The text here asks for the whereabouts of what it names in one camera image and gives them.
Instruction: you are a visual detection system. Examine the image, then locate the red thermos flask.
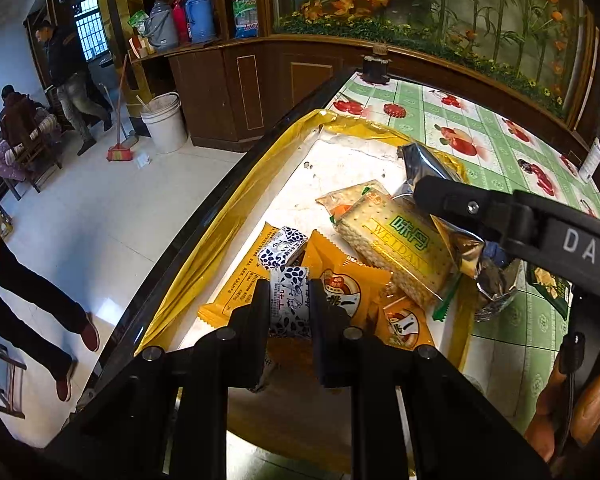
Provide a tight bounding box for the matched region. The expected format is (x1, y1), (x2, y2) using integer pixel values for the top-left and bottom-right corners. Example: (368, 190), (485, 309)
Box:
(171, 0), (190, 43)

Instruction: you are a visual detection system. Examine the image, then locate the blue white patterned candy packet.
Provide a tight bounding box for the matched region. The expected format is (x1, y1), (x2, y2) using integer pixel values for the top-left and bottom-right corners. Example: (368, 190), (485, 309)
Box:
(257, 227), (308, 271)
(267, 266), (315, 338)

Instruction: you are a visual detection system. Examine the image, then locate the green fruit-print tablecloth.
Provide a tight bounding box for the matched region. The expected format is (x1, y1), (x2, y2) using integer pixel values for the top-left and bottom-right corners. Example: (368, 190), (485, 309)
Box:
(330, 72), (600, 436)

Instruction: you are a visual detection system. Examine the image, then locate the white plastic bucket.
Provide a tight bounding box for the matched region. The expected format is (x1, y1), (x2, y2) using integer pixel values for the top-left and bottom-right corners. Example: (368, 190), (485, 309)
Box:
(140, 92), (188, 155)

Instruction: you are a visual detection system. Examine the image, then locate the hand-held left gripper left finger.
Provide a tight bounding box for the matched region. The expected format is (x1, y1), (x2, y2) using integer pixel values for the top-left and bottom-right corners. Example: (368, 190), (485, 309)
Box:
(65, 292), (273, 480)

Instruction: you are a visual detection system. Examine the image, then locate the black-framed table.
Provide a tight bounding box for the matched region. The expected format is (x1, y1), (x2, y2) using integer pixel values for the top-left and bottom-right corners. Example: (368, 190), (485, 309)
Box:
(45, 65), (600, 480)

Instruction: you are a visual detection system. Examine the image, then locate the dark wooden chair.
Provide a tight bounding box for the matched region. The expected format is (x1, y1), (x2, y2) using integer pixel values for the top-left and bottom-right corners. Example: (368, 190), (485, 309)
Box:
(0, 332), (28, 421)

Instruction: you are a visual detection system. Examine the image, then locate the brown wooden cabinet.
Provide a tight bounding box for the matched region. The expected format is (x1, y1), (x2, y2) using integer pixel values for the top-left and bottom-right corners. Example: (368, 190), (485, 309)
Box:
(130, 0), (600, 153)

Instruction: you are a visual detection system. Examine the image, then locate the gold-rimmed shallow box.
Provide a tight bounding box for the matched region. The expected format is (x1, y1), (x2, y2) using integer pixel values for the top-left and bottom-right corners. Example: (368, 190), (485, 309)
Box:
(135, 109), (476, 461)

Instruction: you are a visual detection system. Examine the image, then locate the plain yellow-orange snack packet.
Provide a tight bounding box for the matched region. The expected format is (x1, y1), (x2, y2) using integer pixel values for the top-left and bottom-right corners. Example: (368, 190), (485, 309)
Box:
(197, 222), (281, 331)

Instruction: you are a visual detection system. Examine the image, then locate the large yellow cartoon snack packet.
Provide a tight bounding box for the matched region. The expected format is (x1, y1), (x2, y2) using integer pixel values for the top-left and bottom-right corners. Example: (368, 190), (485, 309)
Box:
(300, 230), (393, 333)

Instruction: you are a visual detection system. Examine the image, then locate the silver gold foil packet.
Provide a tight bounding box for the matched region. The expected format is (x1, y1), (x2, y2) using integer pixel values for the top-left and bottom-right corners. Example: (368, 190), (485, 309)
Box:
(394, 142), (523, 323)

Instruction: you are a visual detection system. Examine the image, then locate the grey thermos flask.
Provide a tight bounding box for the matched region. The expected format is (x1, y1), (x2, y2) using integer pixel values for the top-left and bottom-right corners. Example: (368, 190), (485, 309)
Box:
(145, 1), (179, 52)

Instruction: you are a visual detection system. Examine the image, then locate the clear green-label cracker packet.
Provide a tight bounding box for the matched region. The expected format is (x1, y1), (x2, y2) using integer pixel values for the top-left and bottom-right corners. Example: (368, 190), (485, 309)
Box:
(316, 179), (463, 322)

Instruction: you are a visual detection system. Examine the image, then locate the person's right hand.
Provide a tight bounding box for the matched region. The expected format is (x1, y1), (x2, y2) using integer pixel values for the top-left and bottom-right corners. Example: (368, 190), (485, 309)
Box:
(525, 355), (600, 463)

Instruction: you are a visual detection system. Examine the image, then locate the dark jar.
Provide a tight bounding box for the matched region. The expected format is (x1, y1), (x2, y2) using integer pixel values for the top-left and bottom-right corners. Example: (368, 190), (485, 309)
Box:
(362, 45), (392, 85)

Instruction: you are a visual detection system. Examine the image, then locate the planted glass display tank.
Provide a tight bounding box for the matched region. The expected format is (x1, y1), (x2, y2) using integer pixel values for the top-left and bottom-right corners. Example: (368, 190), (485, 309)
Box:
(272, 0), (593, 118)

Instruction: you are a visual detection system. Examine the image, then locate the gold trimmed pillar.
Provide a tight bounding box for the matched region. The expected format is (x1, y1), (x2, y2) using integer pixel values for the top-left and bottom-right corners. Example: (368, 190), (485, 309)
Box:
(92, 0), (151, 106)

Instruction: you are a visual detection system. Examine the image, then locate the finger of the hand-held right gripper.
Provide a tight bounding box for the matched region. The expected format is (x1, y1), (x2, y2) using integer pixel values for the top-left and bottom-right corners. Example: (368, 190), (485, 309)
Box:
(412, 175), (533, 257)

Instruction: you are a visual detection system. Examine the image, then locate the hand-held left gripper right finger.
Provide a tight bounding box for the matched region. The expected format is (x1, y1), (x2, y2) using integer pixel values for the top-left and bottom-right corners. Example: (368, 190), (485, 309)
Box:
(307, 280), (551, 480)

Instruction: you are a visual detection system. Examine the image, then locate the dark green snack packet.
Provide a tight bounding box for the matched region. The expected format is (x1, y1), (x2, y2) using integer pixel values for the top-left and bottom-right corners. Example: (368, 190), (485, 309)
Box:
(525, 262), (573, 318)

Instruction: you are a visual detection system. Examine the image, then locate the red broom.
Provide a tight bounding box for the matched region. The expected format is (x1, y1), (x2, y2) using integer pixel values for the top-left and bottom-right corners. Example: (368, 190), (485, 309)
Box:
(106, 55), (135, 162)

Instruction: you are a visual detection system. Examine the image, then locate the blue thermos flask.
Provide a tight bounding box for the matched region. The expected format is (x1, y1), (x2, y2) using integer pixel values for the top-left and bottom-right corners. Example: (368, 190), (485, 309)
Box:
(185, 0), (217, 43)

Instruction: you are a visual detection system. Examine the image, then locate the small yellow cartoon snack packet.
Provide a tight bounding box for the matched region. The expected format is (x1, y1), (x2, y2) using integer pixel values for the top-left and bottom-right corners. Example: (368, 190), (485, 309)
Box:
(375, 296), (436, 351)

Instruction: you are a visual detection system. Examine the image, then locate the barred window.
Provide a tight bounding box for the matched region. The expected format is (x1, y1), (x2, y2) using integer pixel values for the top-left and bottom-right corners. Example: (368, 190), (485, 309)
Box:
(72, 0), (110, 63)

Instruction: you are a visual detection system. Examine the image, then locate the large clear water bottle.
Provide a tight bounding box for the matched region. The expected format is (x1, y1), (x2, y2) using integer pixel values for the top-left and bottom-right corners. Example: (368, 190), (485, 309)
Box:
(232, 0), (260, 40)

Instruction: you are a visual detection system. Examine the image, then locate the black cable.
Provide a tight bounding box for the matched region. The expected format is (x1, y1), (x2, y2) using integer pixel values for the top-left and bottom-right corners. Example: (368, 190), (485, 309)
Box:
(550, 332), (588, 466)

